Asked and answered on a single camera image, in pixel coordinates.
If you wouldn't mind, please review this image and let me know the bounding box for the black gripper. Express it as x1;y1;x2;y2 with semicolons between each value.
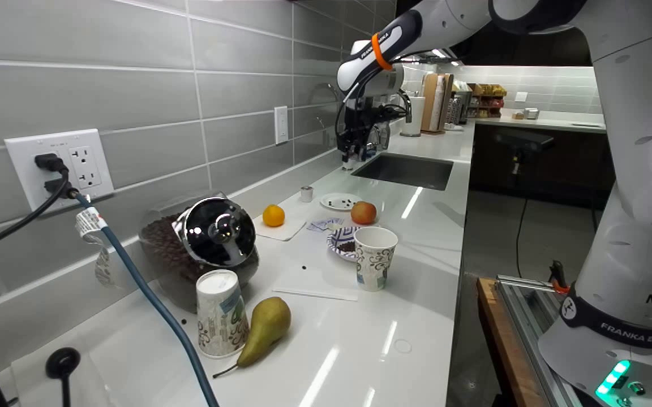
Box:
335;90;412;167

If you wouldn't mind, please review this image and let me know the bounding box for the steel kitchen sink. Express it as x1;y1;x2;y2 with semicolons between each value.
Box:
351;150;455;192

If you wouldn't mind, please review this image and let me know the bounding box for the white plate with beans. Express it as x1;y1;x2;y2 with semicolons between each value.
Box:
319;192;359;215

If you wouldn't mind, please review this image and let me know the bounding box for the white bottle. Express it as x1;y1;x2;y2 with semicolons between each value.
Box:
400;88;426;140

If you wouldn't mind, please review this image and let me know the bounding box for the orange fruit on plate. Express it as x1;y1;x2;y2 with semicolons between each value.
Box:
348;199;381;228

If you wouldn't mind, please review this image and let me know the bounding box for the wooden block on counter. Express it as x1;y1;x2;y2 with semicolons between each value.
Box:
420;70;457;135

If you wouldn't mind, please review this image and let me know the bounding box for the blue patterned paper bowl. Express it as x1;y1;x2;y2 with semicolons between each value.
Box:
329;224;368;265

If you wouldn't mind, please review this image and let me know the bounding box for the yellow bananas bunch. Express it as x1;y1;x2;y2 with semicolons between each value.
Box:
469;79;509;104

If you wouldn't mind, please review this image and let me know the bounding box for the dark lower cabinet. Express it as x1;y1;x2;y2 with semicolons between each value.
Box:
469;122;616;210

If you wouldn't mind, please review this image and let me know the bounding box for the green pear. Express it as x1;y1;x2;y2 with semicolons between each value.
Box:
210;294;293;379

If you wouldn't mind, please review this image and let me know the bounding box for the wooden robot table edge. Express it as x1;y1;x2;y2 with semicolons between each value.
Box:
476;276;562;407

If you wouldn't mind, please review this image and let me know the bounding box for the black power plug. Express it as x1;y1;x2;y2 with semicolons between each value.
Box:
31;150;68;173
42;175;81;201

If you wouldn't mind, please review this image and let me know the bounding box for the green base status light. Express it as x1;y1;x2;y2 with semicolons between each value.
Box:
595;358;634;407

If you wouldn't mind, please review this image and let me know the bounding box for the black round knob on stem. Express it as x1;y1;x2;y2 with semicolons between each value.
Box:
44;345;85;407

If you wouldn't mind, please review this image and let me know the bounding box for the white single wall outlet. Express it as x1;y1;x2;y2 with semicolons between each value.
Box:
273;104;293;146

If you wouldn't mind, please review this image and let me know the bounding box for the orange strap band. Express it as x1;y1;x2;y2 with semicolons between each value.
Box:
369;28;394;75

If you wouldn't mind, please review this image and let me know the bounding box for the thick dark blue cable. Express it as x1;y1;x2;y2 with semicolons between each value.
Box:
76;192;222;407

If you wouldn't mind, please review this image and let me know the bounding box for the white double wall outlet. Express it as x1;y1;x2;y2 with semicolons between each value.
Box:
3;126;116;213

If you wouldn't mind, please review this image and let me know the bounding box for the white paper cable tag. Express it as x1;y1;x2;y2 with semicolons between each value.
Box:
76;206;108;240

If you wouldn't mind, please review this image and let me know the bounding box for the thin black power cable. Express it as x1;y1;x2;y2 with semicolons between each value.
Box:
0;178;73;267

